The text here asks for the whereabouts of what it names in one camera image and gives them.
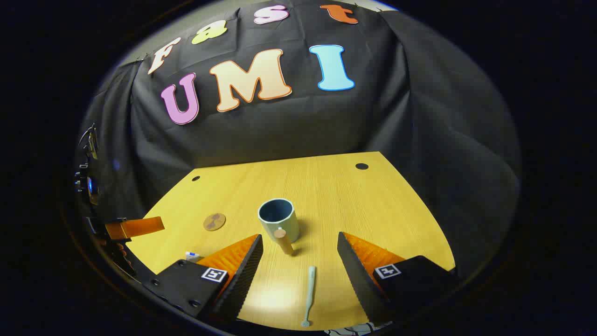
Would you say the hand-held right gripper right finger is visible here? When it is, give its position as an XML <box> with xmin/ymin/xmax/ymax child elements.
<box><xmin>337</xmin><ymin>232</ymin><xmax>460</xmax><ymax>324</ymax></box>

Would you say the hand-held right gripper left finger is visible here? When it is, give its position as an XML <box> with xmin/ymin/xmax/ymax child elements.
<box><xmin>142</xmin><ymin>233</ymin><xmax>264</xmax><ymax>325</ymax></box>

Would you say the pale green toothbrush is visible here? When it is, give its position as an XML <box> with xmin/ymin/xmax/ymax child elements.
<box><xmin>301</xmin><ymin>266</ymin><xmax>317</xmax><ymax>327</ymax></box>

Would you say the pale green cup wooden handle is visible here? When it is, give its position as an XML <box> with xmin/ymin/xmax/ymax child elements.
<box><xmin>258</xmin><ymin>198</ymin><xmax>299</xmax><ymax>256</ymax></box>

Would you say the round cork coaster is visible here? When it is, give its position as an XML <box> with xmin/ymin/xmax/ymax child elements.
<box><xmin>203</xmin><ymin>213</ymin><xmax>227</xmax><ymax>231</ymax></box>

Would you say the yellow wooden desktop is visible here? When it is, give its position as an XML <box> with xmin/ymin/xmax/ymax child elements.
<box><xmin>126</xmin><ymin>152</ymin><xmax>456</xmax><ymax>331</ymax></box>

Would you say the black backdrop cloth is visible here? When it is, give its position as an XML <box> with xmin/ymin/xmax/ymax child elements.
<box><xmin>75</xmin><ymin>0</ymin><xmax>521</xmax><ymax>280</ymax></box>

